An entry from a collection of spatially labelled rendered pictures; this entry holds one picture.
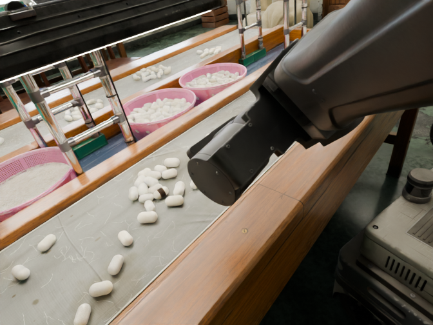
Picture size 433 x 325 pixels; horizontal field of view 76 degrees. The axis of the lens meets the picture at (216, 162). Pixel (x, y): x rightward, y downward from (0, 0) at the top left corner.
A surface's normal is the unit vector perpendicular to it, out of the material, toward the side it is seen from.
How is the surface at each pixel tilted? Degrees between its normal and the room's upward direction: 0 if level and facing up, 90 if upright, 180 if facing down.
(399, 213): 0
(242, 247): 0
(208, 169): 95
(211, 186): 95
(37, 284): 0
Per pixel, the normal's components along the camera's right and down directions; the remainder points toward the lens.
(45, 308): -0.16, -0.80
